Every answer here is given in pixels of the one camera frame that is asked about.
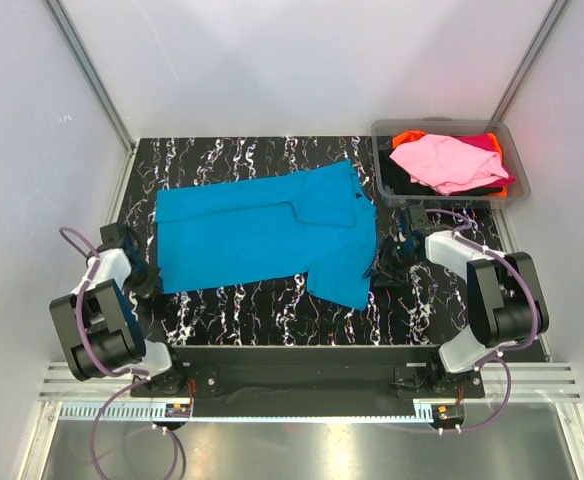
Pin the clear plastic bin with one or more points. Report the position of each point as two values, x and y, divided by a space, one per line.
383 130

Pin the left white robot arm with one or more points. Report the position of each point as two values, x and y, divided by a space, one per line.
99 335

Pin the magenta t shirt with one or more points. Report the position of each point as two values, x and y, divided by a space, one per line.
485 141

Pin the blue t shirt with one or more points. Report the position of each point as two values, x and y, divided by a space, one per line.
315 222

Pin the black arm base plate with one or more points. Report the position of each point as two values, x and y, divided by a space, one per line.
408 371

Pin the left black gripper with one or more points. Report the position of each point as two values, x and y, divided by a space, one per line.
152 286

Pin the orange t shirt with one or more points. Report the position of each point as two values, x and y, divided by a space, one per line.
409 136

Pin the black t shirt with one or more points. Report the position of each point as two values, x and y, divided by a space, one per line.
398 181

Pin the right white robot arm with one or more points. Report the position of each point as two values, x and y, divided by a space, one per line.
506 309

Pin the pink t shirt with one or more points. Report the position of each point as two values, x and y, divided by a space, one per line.
447 165

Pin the black marbled table mat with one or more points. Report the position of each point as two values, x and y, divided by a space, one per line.
428 304

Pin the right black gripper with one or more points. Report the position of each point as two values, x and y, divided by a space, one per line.
391 276

